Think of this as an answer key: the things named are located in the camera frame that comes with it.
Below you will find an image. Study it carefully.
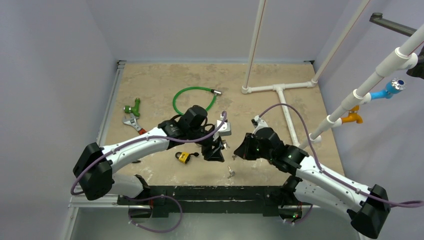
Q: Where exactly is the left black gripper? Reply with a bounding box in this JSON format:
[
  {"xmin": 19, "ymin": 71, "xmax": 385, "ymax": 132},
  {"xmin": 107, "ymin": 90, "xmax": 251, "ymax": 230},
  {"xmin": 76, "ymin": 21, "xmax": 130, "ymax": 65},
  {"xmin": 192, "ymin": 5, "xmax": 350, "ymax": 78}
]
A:
[{"xmin": 187, "ymin": 127, "xmax": 225, "ymax": 161}]

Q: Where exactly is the small yellow padlock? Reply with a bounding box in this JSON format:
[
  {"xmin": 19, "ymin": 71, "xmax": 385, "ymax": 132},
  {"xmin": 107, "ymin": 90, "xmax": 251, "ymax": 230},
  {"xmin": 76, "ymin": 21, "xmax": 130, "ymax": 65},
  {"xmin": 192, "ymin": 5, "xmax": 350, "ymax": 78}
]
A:
[{"xmin": 174, "ymin": 152, "xmax": 200, "ymax": 164}]

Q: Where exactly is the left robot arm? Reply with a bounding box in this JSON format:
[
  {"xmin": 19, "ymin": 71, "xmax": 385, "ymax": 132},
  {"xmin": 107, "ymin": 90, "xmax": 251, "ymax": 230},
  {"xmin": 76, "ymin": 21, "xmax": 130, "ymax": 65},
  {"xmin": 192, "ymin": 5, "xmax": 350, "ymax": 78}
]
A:
[{"xmin": 70, "ymin": 105, "xmax": 228, "ymax": 205}]

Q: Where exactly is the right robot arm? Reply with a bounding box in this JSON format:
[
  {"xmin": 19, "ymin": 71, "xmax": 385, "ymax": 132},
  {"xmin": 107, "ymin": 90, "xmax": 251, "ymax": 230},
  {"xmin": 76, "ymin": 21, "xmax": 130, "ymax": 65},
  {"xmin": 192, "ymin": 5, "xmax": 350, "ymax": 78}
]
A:
[{"xmin": 233, "ymin": 127, "xmax": 391, "ymax": 239}]

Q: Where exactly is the red adjustable wrench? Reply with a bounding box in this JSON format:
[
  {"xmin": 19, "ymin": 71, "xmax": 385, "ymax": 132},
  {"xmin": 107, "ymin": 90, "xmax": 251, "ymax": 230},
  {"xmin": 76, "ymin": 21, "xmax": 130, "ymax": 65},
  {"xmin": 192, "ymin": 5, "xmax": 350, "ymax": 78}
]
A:
[{"xmin": 122, "ymin": 113, "xmax": 147, "ymax": 135}]

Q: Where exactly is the orange faucet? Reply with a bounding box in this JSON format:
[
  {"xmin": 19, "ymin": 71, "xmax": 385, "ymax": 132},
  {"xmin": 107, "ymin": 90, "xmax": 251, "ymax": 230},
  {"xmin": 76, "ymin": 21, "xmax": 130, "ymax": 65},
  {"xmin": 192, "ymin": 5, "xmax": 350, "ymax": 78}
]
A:
[{"xmin": 341, "ymin": 105, "xmax": 363, "ymax": 124}]

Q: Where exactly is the blue faucet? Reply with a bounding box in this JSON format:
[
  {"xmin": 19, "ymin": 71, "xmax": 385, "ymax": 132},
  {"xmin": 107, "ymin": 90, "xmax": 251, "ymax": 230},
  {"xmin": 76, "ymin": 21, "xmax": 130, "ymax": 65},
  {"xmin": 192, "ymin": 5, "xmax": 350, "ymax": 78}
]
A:
[{"xmin": 370, "ymin": 78, "xmax": 406, "ymax": 101}]

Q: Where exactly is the black overhead bar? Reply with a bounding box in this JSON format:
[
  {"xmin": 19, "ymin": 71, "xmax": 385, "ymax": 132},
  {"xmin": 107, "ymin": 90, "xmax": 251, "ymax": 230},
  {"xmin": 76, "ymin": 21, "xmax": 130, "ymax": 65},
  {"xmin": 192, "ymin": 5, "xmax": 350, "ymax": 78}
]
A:
[{"xmin": 369, "ymin": 12, "xmax": 417, "ymax": 37}]

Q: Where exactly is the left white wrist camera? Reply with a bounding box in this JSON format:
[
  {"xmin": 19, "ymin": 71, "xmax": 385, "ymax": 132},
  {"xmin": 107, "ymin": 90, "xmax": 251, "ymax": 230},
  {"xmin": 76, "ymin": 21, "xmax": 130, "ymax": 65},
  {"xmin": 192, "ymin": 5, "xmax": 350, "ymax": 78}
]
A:
[{"xmin": 214, "ymin": 114, "xmax": 232, "ymax": 137}]

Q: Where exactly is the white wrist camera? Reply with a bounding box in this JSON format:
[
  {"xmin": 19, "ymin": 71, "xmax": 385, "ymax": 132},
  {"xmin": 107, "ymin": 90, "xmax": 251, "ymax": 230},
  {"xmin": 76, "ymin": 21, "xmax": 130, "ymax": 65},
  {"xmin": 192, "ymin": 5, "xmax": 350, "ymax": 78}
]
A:
[
  {"xmin": 214, "ymin": 114, "xmax": 232, "ymax": 137},
  {"xmin": 251, "ymin": 115, "xmax": 269, "ymax": 134}
]

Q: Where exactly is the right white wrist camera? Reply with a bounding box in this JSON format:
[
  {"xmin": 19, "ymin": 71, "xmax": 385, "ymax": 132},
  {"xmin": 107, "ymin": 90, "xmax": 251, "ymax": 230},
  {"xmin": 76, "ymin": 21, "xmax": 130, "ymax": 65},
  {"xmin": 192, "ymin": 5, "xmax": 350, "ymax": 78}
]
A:
[{"xmin": 251, "ymin": 115, "xmax": 269, "ymax": 134}]

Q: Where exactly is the green cable lock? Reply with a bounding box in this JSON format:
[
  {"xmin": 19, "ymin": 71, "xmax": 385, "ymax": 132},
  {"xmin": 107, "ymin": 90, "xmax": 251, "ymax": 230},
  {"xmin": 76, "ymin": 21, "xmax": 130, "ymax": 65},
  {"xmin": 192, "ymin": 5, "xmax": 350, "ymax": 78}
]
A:
[{"xmin": 172, "ymin": 86, "xmax": 223, "ymax": 115}]

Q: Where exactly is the green hose nozzle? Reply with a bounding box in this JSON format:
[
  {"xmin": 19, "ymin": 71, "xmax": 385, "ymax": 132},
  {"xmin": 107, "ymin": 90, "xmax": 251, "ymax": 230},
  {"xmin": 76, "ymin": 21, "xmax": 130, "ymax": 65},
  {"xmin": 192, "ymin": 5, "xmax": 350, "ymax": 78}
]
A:
[{"xmin": 123, "ymin": 97, "xmax": 141, "ymax": 118}]

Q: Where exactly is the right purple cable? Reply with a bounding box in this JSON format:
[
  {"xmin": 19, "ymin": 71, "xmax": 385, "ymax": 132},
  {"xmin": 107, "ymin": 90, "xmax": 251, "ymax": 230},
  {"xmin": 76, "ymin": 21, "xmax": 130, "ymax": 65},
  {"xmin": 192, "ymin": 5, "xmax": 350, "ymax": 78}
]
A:
[{"xmin": 257, "ymin": 103, "xmax": 424, "ymax": 225}]

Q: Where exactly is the white pvc pipe frame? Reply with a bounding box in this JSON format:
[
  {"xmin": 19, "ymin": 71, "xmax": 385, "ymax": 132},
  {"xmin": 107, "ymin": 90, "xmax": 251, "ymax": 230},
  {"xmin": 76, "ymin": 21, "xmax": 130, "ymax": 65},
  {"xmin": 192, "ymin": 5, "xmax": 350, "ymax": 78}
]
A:
[{"xmin": 241, "ymin": 0, "xmax": 424, "ymax": 143}]

